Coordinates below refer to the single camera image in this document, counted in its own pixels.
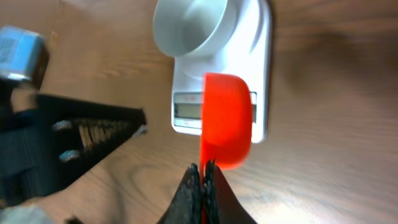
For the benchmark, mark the white round bowl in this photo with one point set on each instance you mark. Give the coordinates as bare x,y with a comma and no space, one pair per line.
193,28

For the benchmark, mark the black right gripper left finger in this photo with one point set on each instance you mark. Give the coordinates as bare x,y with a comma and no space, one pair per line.
186,205

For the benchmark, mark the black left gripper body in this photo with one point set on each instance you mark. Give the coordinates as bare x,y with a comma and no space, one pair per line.
30,164

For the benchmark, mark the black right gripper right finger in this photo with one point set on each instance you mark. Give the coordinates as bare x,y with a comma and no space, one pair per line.
220,203

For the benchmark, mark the white digital kitchen scale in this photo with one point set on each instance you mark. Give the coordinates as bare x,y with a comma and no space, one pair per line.
247,55

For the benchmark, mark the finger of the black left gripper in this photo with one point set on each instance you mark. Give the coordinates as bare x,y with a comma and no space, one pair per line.
85,145
63,113

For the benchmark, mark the red measuring scoop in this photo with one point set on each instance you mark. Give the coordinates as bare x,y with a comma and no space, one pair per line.
226,122

